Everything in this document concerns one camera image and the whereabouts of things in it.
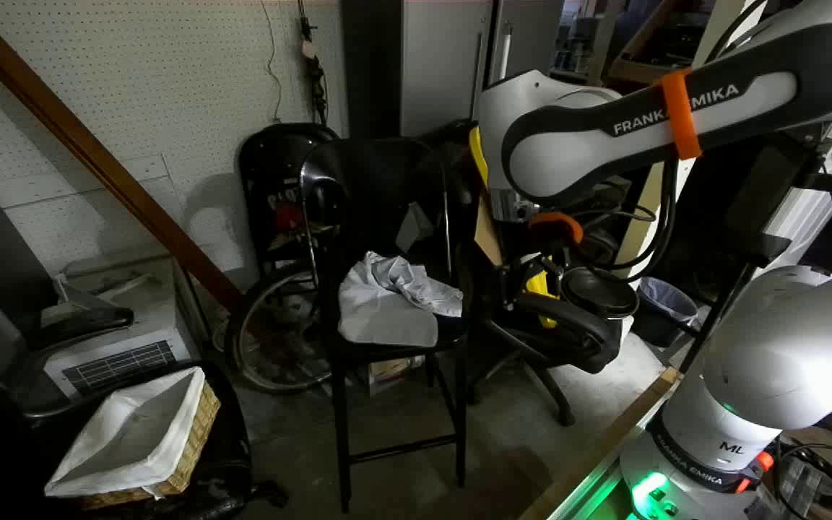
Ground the white floor appliance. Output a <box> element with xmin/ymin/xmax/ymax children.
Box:
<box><xmin>23</xmin><ymin>255</ymin><xmax>201</xmax><ymax>414</ymax></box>

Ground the light blue cloth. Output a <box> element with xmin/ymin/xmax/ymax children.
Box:
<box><xmin>334</xmin><ymin>249</ymin><xmax>467</xmax><ymax>353</ymax></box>

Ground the bin with plastic liner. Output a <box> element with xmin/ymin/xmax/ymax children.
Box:
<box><xmin>629</xmin><ymin>275</ymin><xmax>714</xmax><ymax>350</ymax></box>

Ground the brown cardboard sheet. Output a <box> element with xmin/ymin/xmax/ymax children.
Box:
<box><xmin>471</xmin><ymin>191</ymin><xmax>507</xmax><ymax>272</ymax></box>

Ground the black office chair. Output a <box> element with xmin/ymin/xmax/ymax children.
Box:
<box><xmin>475</xmin><ymin>262</ymin><xmax>640</xmax><ymax>427</ymax></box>

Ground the long brown wooden beam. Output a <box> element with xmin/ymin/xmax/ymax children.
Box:
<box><xmin>0</xmin><ymin>0</ymin><xmax>246</xmax><ymax>311</ymax></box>

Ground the black tall metal chair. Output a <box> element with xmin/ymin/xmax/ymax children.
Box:
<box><xmin>312</xmin><ymin>132</ymin><xmax>483</xmax><ymax>515</ymax></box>

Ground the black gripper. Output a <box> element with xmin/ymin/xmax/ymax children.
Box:
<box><xmin>504</xmin><ymin>224</ymin><xmax>582</xmax><ymax>279</ymax></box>

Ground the bicycle wheel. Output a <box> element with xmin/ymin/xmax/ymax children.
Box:
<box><xmin>226</xmin><ymin>262</ymin><xmax>337</xmax><ymax>396</ymax></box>

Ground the black hanging cable bundle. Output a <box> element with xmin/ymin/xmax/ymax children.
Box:
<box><xmin>295</xmin><ymin>0</ymin><xmax>331</xmax><ymax>128</ymax></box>

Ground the orange strap on forearm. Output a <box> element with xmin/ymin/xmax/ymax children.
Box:
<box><xmin>659</xmin><ymin>67</ymin><xmax>704</xmax><ymax>161</ymax></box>

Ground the cream wooden post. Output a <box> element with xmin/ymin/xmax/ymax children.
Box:
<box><xmin>692</xmin><ymin>0</ymin><xmax>764</xmax><ymax>51</ymax></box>

